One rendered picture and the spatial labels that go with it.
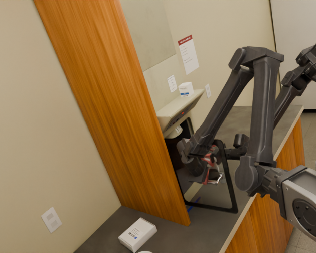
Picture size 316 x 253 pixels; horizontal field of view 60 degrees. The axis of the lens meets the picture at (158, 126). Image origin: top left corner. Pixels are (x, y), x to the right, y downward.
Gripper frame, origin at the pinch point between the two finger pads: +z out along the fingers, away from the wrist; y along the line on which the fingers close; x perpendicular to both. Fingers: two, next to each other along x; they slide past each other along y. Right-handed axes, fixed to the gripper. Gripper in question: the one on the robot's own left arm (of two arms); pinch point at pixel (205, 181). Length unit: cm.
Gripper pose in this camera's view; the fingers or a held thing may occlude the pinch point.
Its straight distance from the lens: 127.0
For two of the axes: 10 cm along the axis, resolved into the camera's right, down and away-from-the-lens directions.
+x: 8.1, 0.0, -5.9
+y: -3.6, 7.9, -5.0
